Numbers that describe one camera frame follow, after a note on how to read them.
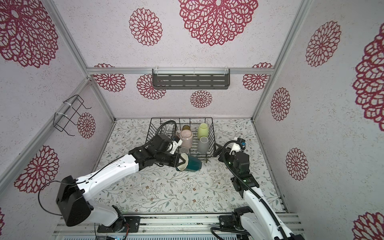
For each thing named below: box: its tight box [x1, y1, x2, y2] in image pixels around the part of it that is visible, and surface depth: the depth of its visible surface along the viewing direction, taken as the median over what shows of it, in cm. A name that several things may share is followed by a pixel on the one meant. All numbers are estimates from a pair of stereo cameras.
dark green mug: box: [175, 153, 202, 172], surface depth 73 cm
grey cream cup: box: [197, 136, 209, 154], surface depth 95 cm
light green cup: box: [197, 123, 209, 139], surface depth 102 cm
